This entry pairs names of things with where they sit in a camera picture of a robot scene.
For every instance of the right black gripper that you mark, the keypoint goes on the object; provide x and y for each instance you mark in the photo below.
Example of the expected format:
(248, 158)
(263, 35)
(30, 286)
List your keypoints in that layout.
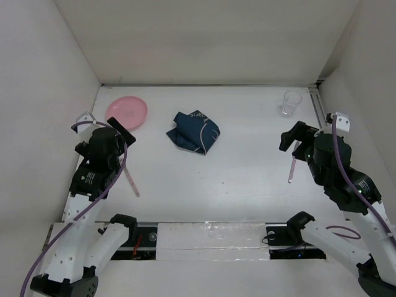
(301, 131)

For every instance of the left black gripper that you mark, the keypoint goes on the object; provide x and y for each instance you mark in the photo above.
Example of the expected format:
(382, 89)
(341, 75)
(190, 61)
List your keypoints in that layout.
(126, 135)

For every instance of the pink plastic plate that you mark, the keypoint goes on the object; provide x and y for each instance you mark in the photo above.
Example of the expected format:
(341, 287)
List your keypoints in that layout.
(129, 111)

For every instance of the pink plastic utensil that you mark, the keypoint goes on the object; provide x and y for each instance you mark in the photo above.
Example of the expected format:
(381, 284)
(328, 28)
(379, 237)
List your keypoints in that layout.
(131, 182)
(293, 163)

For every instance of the navy blue cloth placemat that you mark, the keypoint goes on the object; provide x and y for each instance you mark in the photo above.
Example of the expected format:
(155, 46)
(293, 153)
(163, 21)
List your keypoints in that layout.
(194, 132)

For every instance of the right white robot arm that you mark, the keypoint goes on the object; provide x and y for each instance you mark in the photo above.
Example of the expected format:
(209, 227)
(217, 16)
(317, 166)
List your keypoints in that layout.
(357, 198)

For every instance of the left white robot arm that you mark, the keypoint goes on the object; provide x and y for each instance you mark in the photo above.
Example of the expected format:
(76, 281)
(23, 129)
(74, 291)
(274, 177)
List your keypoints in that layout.
(77, 262)

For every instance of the aluminium corner rail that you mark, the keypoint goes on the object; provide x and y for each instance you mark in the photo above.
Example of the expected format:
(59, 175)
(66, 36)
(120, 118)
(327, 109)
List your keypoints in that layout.
(317, 105)

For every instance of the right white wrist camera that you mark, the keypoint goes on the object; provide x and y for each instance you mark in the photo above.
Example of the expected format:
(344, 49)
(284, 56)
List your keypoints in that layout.
(339, 120)

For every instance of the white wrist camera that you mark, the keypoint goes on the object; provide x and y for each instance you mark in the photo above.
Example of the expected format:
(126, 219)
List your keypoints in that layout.
(84, 120)
(339, 120)

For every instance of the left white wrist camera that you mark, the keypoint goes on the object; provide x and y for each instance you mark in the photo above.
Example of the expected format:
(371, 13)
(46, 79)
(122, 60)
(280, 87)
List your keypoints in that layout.
(84, 120)

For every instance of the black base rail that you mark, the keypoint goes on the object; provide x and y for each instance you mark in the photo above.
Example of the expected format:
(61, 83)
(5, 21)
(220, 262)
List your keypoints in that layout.
(209, 241)

